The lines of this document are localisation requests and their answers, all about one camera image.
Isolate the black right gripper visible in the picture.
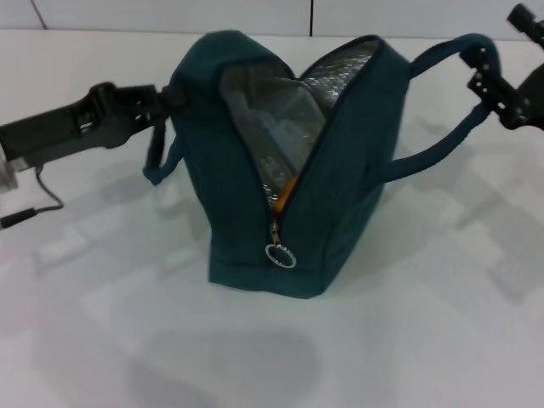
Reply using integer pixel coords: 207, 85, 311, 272
460, 3, 544, 132

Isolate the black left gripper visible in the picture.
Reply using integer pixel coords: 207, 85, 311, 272
0, 82, 189, 166

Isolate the dark teal lunch bag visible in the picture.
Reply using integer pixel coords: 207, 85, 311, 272
141, 30, 503, 302

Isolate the grey left arm cable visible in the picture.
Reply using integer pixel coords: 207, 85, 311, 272
0, 164, 65, 230

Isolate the clear blue-rimmed food container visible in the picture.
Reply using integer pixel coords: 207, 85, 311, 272
231, 82, 325, 201

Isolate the yellow orange pear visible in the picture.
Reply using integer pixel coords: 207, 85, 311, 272
273, 175, 302, 214

